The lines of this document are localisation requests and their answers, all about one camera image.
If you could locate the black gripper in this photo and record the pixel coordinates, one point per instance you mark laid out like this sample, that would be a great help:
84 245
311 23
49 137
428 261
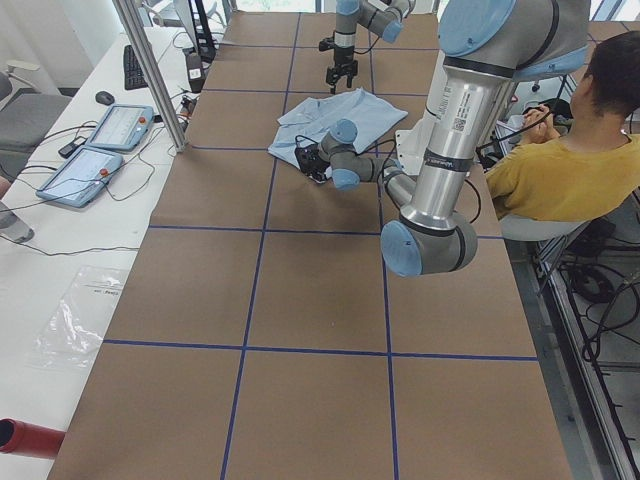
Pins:
311 159
343 57

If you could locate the light blue button shirt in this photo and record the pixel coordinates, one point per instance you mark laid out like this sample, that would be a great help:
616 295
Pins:
360 115

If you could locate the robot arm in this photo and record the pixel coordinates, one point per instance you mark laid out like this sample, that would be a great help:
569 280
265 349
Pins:
486 45
385 23

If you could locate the far blue teach pendant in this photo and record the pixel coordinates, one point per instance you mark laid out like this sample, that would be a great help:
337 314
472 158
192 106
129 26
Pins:
122 127

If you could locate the blue teach pendant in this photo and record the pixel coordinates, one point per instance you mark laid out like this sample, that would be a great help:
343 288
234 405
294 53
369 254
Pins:
122 127
81 178

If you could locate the black keyboard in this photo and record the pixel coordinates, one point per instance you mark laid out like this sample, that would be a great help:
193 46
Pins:
133 74

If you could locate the black computer mouse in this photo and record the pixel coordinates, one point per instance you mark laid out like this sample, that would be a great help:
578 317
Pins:
104 98

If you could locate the near blue teach pendant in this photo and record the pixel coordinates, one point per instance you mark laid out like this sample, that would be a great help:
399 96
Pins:
81 178

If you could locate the person in yellow shirt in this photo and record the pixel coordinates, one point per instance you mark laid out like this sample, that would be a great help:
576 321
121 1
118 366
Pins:
592 169

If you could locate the grey office chair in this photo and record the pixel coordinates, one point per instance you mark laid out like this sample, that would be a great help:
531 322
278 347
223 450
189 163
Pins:
27 118

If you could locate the clear plastic bag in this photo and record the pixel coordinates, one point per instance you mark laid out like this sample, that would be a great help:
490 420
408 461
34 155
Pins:
71 338

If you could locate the clear water bottle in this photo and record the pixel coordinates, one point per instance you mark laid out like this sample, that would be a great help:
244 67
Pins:
13 227

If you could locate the red cylinder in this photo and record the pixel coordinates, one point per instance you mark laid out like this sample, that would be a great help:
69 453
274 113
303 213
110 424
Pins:
30 440

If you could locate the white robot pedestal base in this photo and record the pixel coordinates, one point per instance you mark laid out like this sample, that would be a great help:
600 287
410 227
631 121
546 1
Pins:
457 104

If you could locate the aluminium frame post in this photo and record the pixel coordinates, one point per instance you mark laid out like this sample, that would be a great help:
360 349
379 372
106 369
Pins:
129 17

